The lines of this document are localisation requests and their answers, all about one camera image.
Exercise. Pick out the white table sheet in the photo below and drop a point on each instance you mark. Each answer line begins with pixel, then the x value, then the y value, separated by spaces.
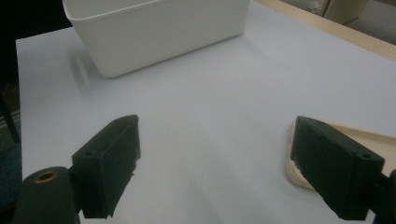
pixel 202 130

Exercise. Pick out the white plastic bin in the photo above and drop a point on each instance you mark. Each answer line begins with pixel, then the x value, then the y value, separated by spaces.
pixel 155 34

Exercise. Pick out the wooden shelf unit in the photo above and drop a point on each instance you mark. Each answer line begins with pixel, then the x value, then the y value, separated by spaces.
pixel 345 11

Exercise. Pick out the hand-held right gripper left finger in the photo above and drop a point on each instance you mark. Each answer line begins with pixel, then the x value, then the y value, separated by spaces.
pixel 107 161

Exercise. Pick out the beige phone case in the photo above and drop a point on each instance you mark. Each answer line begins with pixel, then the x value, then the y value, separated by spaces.
pixel 376 143

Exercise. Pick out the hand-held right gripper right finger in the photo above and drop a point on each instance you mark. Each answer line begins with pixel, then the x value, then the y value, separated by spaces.
pixel 336 168

